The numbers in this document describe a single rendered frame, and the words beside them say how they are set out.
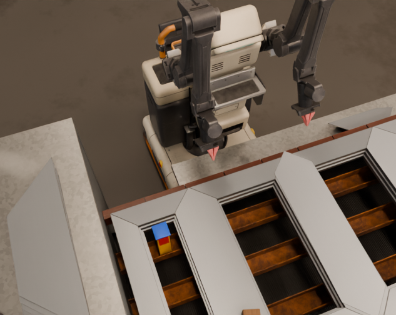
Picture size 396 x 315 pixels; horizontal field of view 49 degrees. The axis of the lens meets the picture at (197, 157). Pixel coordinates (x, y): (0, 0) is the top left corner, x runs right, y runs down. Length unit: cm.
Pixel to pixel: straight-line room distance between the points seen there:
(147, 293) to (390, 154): 118
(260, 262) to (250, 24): 96
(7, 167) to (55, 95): 169
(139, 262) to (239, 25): 96
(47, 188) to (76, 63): 206
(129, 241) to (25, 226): 39
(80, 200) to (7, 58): 236
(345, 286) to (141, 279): 74
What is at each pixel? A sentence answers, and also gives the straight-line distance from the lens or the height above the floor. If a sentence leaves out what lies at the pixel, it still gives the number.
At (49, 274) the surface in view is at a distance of 151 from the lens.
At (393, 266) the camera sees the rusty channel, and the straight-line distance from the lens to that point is 202.
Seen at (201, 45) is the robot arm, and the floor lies 152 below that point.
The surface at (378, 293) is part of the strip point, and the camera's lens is 175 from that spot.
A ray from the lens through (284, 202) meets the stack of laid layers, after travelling 182.
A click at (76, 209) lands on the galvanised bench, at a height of 105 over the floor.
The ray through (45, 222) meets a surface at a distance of 159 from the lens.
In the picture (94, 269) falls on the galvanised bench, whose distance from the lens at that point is 150.
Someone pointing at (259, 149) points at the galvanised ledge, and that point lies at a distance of 214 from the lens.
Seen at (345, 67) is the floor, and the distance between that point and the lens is 360.
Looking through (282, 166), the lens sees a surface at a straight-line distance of 188.
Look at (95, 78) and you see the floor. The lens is 344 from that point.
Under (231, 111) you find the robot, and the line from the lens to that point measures 210.
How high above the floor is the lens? 244
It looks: 57 degrees down
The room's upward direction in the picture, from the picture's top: 1 degrees counter-clockwise
